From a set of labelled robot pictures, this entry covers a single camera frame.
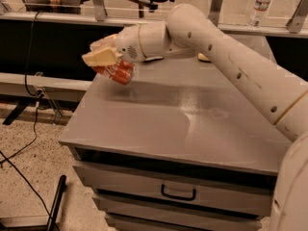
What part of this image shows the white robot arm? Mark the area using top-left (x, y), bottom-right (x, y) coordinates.
top-left (83, 4), bottom-right (308, 231)

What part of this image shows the clear plastic water bottle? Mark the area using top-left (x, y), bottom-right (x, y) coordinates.
top-left (247, 0), bottom-right (271, 29)

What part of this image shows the black power cable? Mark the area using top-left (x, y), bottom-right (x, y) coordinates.
top-left (0, 10), bottom-right (46, 166)

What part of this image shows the grey drawer cabinet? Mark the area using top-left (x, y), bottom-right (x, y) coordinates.
top-left (60, 58), bottom-right (289, 231)

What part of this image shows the black drawer handle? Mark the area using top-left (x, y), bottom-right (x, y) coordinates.
top-left (160, 184), bottom-right (196, 201)

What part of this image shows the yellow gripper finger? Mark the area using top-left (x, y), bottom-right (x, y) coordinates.
top-left (90, 34), bottom-right (116, 51)
top-left (82, 46), bottom-right (122, 66)

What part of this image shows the black metal stand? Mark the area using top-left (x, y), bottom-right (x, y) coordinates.
top-left (0, 174), bottom-right (67, 231)

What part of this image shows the yellow sponge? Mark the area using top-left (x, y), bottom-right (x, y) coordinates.
top-left (197, 53), bottom-right (211, 63)

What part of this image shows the red coke can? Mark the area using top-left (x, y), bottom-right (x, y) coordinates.
top-left (92, 61), bottom-right (135, 85)

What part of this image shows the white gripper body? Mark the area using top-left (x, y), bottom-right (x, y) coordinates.
top-left (115, 25), bottom-right (143, 63)

